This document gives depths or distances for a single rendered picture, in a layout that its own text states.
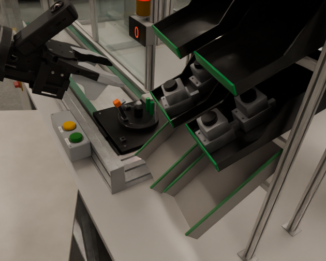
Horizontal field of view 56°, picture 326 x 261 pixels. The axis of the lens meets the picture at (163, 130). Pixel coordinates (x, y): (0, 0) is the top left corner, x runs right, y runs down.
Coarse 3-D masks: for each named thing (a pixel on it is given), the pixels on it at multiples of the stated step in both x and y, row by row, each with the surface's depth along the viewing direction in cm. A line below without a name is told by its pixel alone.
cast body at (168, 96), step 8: (168, 80) 65; (176, 80) 66; (168, 88) 64; (176, 88) 64; (184, 88) 64; (168, 96) 64; (176, 96) 64; (184, 96) 65; (192, 96) 67; (200, 96) 68; (168, 104) 66; (176, 104) 66; (184, 104) 66; (192, 104) 67; (168, 112) 67; (176, 112) 67
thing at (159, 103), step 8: (192, 56) 72; (184, 72) 74; (184, 80) 75; (160, 88) 74; (192, 88) 72; (216, 88) 64; (224, 88) 64; (152, 96) 73; (160, 96) 74; (208, 96) 64; (216, 96) 65; (224, 96) 66; (160, 104) 72; (200, 104) 65; (208, 104) 65; (184, 112) 64; (192, 112) 65; (200, 112) 66; (168, 120) 66; (176, 120) 65; (184, 120) 66
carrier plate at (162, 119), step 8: (144, 104) 113; (96, 112) 107; (104, 112) 107; (112, 112) 108; (160, 112) 109; (96, 120) 106; (104, 120) 104; (112, 120) 104; (160, 120) 105; (104, 128) 100; (112, 128) 100; (120, 128) 100; (112, 136) 97; (120, 136) 97; (128, 136) 97; (136, 136) 98; (144, 136) 98; (120, 144) 94; (128, 144) 94; (136, 144) 94; (120, 152) 93
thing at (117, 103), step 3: (117, 99) 95; (123, 99) 97; (114, 102) 95; (117, 102) 94; (120, 102) 95; (123, 102) 96; (114, 105) 96; (117, 105) 95; (120, 105) 96; (117, 108) 97; (120, 108) 97; (120, 111) 97; (123, 111) 98; (123, 114) 99; (123, 117) 99; (126, 117) 100
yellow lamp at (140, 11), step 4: (136, 0) 101; (136, 4) 102; (140, 4) 101; (144, 4) 101; (148, 4) 101; (136, 8) 103; (140, 8) 101; (144, 8) 101; (148, 8) 102; (136, 12) 104; (140, 12) 102; (144, 12) 102; (148, 12) 103; (144, 16) 103
